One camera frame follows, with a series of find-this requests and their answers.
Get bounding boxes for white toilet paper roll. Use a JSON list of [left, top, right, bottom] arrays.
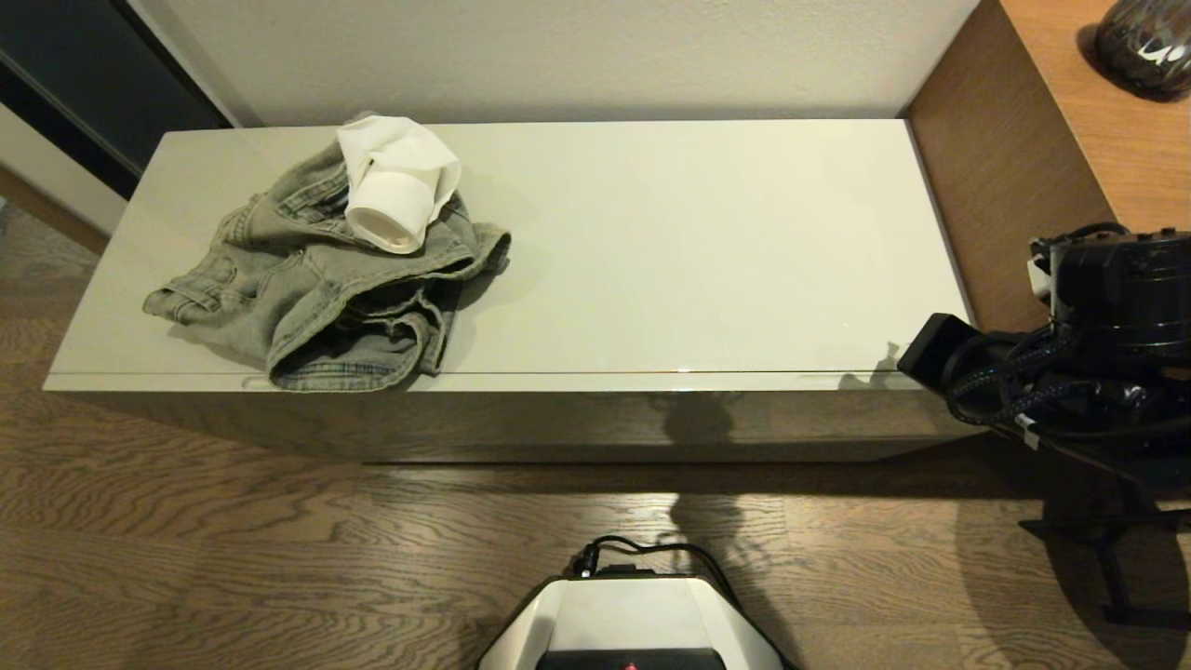
[[334, 114, 463, 256]]

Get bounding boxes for grey denim shorts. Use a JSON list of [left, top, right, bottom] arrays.
[[141, 138, 513, 393]]

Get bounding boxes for white and black robot base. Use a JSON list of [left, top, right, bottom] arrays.
[[477, 574, 794, 670]]

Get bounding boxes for brown wooden desk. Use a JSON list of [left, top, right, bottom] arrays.
[[905, 0, 1191, 338]]

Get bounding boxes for grey glossy low cabinet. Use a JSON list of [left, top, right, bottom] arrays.
[[42, 119, 989, 464]]

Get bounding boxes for dark glossy vase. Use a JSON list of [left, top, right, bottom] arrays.
[[1093, 0, 1191, 102]]

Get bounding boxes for dark door panel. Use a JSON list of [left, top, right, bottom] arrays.
[[0, 0, 234, 202]]

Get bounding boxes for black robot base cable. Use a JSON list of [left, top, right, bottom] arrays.
[[569, 534, 745, 617]]

